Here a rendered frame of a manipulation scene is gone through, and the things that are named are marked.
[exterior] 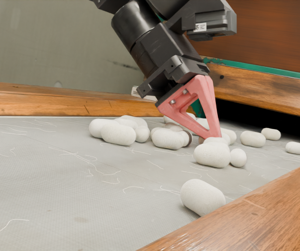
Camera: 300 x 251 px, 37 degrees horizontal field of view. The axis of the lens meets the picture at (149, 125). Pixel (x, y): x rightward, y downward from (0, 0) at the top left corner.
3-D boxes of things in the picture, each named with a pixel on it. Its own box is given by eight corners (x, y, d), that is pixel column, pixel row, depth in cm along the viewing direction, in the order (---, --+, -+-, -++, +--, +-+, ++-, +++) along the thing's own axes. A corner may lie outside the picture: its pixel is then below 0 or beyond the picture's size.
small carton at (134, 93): (130, 95, 89) (132, 85, 88) (139, 96, 92) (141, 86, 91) (156, 101, 86) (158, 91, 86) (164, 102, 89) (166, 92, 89)
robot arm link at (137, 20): (185, 30, 59) (156, -9, 60) (165, 23, 54) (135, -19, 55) (148, 64, 61) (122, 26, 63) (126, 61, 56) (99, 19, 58)
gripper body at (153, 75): (214, 74, 59) (183, 32, 61) (183, 66, 50) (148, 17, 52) (177, 104, 62) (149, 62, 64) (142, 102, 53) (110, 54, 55)
